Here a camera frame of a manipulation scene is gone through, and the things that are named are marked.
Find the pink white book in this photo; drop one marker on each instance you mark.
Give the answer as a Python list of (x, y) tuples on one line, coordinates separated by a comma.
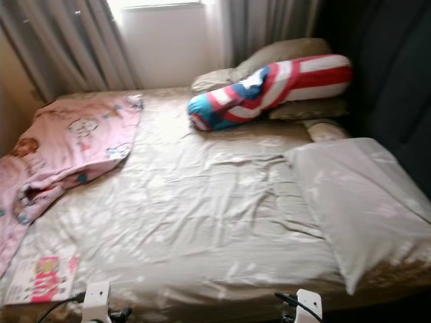
[(44, 279)]

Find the pink cartoon print blanket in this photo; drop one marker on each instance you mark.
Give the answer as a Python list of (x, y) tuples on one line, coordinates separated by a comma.
[(67, 138)]

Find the bed with beige floral sheet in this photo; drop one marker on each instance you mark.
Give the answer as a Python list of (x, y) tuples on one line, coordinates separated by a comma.
[(195, 215)]

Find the large grey floral pillow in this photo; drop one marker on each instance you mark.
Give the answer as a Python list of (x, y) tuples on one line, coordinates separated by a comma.
[(363, 208)]

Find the small white floral pillow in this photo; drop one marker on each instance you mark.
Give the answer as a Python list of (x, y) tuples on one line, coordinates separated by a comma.
[(326, 130)]

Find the olive floral pillow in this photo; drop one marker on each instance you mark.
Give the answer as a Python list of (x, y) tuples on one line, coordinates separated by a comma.
[(310, 110)]

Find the red white blue bolster pillow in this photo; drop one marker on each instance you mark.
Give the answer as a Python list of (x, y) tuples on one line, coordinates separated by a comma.
[(273, 89)]

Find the light grey pillow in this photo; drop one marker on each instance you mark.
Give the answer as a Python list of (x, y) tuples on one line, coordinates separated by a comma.
[(212, 79)]

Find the beige pillow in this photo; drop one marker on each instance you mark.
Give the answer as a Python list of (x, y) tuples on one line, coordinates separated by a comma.
[(286, 52)]

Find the bright window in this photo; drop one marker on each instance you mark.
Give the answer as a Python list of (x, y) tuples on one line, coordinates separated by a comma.
[(155, 3)]

